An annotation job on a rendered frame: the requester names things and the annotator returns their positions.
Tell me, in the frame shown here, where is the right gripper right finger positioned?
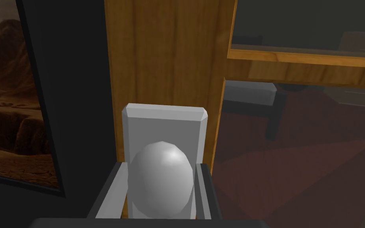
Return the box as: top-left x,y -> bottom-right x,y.
195,163 -> 222,220

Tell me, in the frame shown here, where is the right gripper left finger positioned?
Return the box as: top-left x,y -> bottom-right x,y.
87,161 -> 129,219

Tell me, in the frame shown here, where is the grey door knob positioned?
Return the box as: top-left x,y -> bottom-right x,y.
122,103 -> 208,220

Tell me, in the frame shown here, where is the grey seat black-legged chair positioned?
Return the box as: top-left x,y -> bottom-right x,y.
222,80 -> 288,141

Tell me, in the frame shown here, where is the wooden door leaf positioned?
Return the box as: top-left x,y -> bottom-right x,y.
104,0 -> 365,219

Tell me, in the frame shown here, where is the framed desert landscape picture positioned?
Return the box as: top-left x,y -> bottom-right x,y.
0,0 -> 66,198

